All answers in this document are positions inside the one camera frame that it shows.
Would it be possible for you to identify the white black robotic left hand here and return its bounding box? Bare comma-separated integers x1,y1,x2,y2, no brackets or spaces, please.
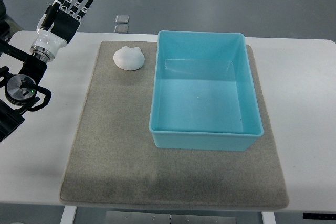
30,0,93,62

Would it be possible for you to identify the white rabbit toy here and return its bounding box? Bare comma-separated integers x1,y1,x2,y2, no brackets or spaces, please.
113,46,145,71

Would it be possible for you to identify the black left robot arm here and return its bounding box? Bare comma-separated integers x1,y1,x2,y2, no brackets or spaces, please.
1,1,51,141

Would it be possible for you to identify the blue plastic box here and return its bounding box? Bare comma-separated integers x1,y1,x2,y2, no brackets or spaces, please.
149,31,264,151

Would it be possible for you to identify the upper metal floor plate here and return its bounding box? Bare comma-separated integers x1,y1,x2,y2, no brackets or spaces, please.
115,15,130,24

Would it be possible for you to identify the metal floor plate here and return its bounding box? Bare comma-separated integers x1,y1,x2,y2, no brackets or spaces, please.
114,25,129,33
115,15,130,24

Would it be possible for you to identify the lower metal floor plate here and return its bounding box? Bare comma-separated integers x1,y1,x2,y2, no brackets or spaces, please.
114,25,129,33

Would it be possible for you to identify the grey felt mat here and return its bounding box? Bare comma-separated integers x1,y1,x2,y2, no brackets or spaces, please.
60,41,289,211

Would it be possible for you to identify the white left table leg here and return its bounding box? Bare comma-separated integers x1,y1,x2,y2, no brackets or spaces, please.
60,206,77,224

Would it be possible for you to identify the white table leg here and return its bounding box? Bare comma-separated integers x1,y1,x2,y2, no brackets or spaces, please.
261,212,276,224
60,206,77,224

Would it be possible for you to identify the metal table crossbar plate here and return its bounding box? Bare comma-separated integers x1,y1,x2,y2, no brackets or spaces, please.
104,211,237,224

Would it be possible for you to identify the white right table leg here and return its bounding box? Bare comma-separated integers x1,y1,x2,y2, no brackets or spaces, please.
261,212,276,224

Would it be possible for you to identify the black table control panel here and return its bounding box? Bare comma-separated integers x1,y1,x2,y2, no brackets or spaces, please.
302,213,336,221

